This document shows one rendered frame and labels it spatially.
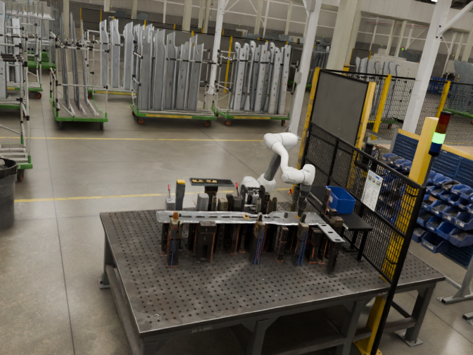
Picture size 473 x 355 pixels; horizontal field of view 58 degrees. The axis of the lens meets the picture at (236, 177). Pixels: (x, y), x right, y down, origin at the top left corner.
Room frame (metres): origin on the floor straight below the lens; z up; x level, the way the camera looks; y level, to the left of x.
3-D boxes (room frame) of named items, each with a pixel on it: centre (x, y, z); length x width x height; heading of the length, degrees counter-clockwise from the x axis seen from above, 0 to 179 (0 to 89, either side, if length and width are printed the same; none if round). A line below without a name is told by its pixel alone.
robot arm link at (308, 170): (3.25, -0.55, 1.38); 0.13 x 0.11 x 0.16; 124
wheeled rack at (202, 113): (10.16, 1.74, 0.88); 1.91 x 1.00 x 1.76; 114
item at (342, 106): (5.84, -1.22, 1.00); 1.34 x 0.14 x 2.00; 27
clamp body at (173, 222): (2.76, 0.38, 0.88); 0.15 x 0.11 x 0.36; 18
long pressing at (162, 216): (3.10, -0.10, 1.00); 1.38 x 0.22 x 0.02; 108
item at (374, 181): (3.33, -1.12, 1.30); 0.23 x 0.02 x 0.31; 18
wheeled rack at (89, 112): (9.06, 3.65, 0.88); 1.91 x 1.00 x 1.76; 28
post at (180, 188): (3.28, 0.45, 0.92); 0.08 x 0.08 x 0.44; 18
